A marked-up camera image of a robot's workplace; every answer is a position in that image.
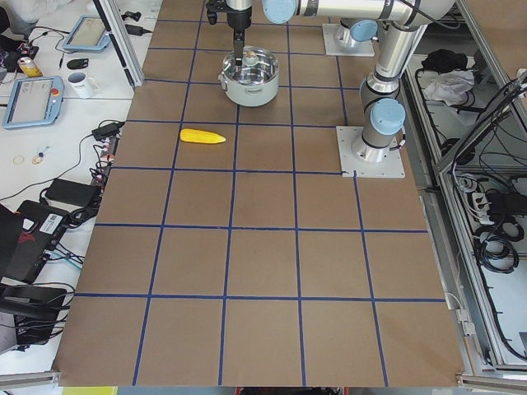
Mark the black power adapter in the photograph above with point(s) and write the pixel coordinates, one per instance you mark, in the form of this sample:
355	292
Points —
73	193

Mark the black laptop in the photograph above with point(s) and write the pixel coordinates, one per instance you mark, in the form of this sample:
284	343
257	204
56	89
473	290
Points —
43	228

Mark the blue teach pendant far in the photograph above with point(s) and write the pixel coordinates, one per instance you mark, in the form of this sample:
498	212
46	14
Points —
88	35

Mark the yellow drink can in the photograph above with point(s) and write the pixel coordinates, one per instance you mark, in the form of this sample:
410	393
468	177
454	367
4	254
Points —
29	67

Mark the glass pot lid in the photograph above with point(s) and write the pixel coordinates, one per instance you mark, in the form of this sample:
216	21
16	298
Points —
258	66

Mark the blue teach pendant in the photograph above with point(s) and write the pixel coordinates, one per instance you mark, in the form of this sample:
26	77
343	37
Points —
88	35
34	102

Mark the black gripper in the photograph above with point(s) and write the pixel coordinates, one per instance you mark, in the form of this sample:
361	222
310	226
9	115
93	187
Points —
238	18

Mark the white crumpled cloth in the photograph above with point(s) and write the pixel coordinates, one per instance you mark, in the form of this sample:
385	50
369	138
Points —
452	87

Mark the blue teach pendant near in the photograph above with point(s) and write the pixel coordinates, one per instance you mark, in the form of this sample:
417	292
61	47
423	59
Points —
34	102

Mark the white mug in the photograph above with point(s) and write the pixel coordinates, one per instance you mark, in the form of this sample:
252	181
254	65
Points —
84	86

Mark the black cloth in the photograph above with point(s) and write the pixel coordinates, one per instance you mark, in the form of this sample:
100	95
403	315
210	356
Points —
444	60

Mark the black round object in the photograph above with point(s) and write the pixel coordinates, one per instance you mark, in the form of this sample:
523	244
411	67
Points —
78	63

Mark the aluminium frame post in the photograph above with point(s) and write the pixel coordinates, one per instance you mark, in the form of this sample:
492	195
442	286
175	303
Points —
115	27

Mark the yellow corn cob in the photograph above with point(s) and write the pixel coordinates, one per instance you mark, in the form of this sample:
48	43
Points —
199	136

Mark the white electric cooking pot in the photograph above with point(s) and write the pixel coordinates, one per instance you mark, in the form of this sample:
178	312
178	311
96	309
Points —
249	96

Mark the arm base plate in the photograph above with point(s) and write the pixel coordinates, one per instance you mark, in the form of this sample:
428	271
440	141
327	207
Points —
338	41
359	160

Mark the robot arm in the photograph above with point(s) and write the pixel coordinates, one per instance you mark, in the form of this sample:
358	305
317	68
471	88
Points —
354	35
384	115

